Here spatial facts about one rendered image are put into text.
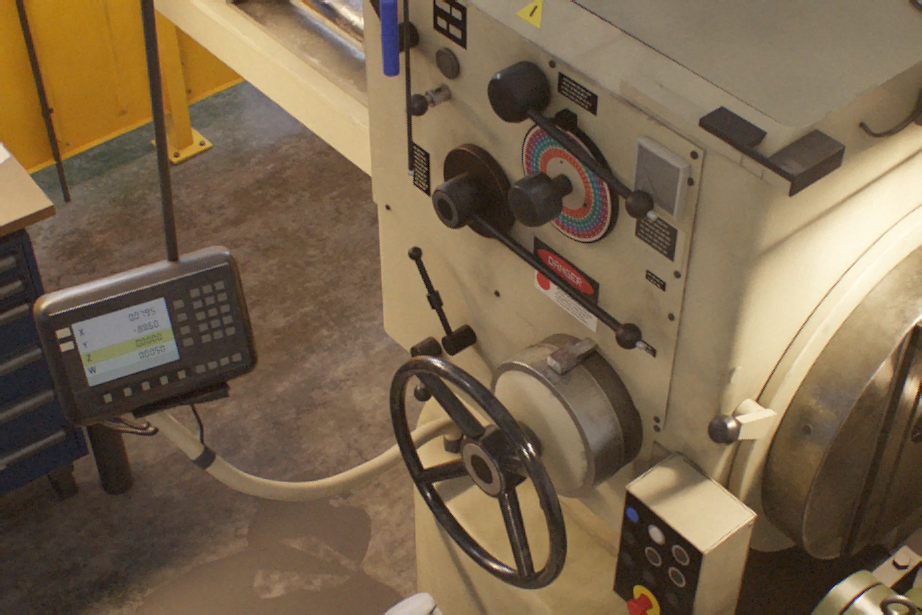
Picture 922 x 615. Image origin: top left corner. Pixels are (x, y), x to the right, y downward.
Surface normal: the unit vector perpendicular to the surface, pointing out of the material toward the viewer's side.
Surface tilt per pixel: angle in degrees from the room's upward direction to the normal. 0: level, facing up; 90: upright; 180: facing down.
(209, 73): 90
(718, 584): 90
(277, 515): 0
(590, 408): 40
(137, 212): 0
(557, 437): 70
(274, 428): 0
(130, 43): 90
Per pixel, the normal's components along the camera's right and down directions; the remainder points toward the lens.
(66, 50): 0.65, 0.52
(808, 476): -0.75, 0.32
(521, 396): -0.78, -0.05
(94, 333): 0.40, 0.34
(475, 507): 0.00, -0.73
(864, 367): -0.52, -0.23
